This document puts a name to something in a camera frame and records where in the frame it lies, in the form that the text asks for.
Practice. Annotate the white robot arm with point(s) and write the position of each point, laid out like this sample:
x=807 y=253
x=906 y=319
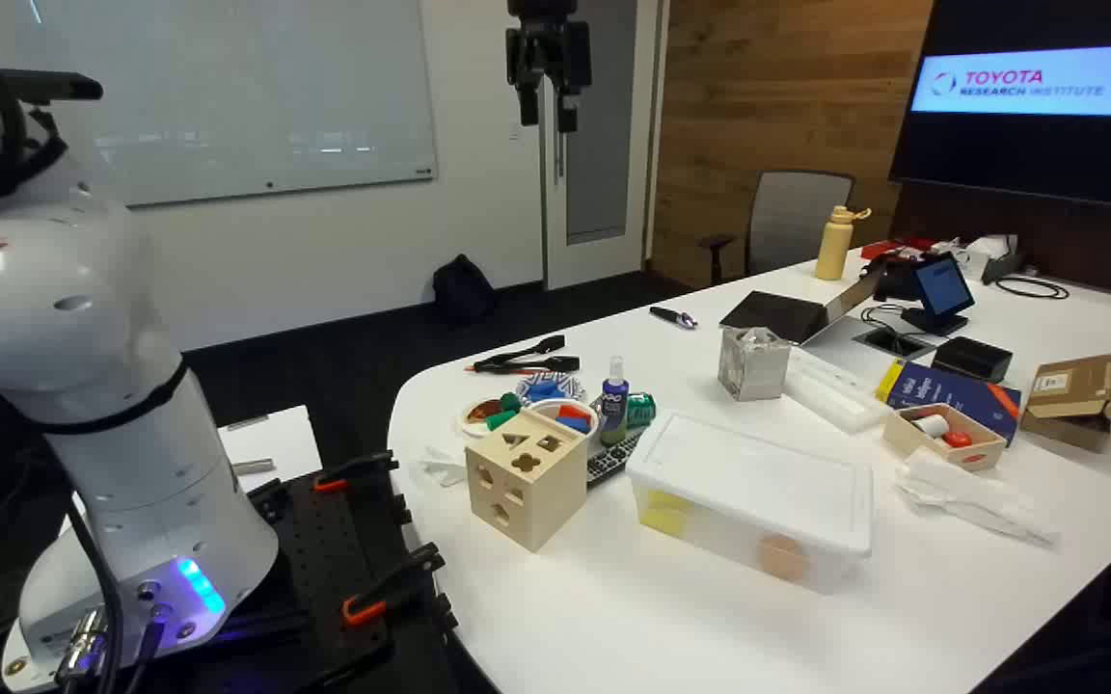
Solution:
x=160 y=542

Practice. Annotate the black remote control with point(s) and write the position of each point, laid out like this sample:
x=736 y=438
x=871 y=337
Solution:
x=610 y=447

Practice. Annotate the black tongs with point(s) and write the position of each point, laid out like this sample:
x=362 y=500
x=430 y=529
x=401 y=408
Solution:
x=529 y=361

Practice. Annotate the colourful paint palette tray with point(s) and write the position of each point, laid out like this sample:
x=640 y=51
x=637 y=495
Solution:
x=551 y=394

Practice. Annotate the small blue spray bottle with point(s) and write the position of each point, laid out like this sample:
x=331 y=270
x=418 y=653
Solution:
x=616 y=394

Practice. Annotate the black backpack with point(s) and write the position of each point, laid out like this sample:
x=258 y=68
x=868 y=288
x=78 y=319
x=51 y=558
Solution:
x=459 y=290

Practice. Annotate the black marker pen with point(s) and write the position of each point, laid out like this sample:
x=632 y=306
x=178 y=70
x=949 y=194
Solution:
x=672 y=319

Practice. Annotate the wooden shape sorter cube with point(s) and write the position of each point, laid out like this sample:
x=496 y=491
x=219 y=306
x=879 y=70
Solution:
x=527 y=477

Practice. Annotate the grey office chair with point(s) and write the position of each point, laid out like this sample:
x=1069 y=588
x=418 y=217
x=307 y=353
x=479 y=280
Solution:
x=785 y=221

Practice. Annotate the white foam roll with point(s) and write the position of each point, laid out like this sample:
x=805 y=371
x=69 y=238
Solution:
x=833 y=394

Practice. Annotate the yellow bottle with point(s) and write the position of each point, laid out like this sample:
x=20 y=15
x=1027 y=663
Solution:
x=833 y=239

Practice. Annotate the clear plastic storage box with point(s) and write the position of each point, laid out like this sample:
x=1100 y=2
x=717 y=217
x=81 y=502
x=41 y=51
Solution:
x=749 y=500

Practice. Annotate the small wooden tray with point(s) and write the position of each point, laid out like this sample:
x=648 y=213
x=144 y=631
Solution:
x=942 y=432

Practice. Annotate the small tablet on stand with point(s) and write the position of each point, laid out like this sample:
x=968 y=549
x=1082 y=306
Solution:
x=942 y=294

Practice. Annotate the small black box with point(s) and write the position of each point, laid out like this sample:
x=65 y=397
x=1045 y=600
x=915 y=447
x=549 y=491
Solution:
x=974 y=361

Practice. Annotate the whiteboard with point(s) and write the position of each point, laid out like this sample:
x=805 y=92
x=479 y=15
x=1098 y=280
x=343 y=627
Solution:
x=234 y=97

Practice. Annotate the blue book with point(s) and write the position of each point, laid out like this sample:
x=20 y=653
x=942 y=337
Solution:
x=983 y=403

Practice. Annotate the clear plastic bag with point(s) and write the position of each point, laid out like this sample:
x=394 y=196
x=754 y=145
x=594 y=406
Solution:
x=977 y=500

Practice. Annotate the black camera on tripod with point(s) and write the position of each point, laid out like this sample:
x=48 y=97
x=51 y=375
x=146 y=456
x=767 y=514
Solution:
x=549 y=45

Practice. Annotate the black mounting base plate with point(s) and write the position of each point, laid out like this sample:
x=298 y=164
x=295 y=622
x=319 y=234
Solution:
x=347 y=601

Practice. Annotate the wall television screen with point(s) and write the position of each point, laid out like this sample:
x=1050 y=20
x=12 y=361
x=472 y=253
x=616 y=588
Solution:
x=1013 y=97

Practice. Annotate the black depth camera sensor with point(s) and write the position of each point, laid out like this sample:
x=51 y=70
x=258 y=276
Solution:
x=41 y=86

